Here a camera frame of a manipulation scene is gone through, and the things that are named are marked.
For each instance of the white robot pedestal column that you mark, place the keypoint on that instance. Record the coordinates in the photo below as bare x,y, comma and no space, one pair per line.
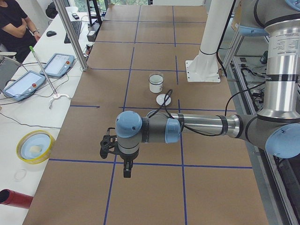
204,67

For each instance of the black computer mouse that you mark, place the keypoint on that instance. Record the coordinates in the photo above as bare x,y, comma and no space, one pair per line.
51,33

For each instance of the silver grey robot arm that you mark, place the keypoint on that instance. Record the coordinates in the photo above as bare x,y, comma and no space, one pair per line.
275,129

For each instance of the white enamel cup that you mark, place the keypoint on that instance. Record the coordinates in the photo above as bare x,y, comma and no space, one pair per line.
156,88

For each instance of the yellow tape roll with dish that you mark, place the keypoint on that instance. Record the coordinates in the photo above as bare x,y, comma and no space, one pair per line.
35,147

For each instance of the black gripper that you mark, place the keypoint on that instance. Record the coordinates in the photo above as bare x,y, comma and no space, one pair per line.
128,158

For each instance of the red cylinder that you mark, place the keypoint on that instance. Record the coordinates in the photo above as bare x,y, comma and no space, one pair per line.
15,199

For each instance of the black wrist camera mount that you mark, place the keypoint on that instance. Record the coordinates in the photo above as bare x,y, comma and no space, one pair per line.
109,145

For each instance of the metal grabber stick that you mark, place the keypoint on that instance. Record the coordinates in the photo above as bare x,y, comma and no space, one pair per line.
56,94

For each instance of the white enamel cup lid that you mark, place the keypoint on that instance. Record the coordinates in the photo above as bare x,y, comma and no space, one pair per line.
163,98

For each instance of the seated person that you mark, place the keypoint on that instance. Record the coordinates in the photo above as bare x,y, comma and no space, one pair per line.
17,30

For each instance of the black box device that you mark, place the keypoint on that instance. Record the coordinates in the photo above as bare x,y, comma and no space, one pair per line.
93,32

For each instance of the blue teach pendant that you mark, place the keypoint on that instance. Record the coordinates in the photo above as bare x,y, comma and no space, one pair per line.
58,65
25,86

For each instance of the blue teach pendant near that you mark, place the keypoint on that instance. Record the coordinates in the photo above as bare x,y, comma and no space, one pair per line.
25,86

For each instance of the blue teach pendant far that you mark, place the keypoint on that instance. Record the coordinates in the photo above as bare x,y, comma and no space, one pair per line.
58,65

